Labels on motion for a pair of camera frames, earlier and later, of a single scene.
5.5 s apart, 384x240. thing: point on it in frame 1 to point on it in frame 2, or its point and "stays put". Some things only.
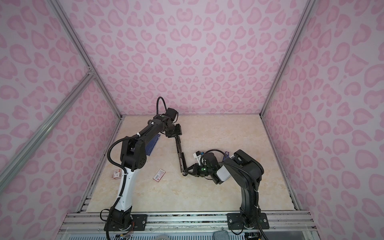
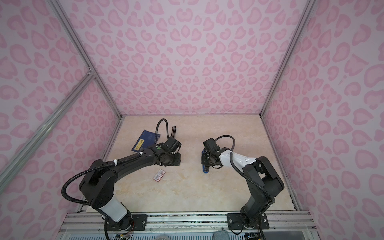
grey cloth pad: [221, 235] stays put
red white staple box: [159, 175] stays put
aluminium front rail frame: [188, 225] stays put
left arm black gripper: [179, 131] to [178, 162]
